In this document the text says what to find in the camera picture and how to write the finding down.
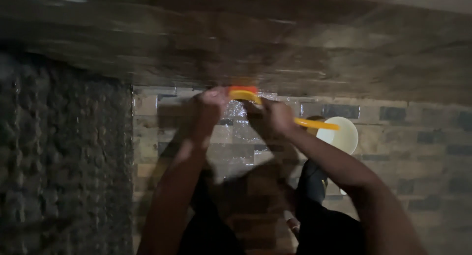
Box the clear plastic sheet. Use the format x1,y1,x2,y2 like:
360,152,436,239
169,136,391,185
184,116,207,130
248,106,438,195
205,92,281,185

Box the person's left hand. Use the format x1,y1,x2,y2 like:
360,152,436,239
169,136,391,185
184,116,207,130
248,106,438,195
187,87,231,139

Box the dark rough mat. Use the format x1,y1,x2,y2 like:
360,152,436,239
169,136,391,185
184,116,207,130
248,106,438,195
0,49,134,255

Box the person's black trousers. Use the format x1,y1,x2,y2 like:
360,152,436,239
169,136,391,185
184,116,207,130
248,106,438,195
177,159,366,255

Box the person's right hand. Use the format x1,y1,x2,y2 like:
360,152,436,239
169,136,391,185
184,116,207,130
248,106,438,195
245,97,298,138

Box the yellow plastic brush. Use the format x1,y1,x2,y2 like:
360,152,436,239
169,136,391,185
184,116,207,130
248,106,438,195
228,86,340,131

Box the white plastic bowl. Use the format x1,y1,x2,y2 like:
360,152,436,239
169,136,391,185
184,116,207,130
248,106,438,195
316,116,359,155

